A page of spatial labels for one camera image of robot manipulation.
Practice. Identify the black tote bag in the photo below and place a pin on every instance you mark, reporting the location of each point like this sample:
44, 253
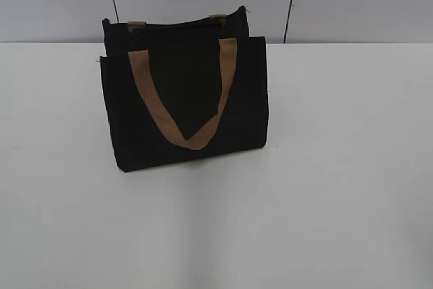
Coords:
187, 91

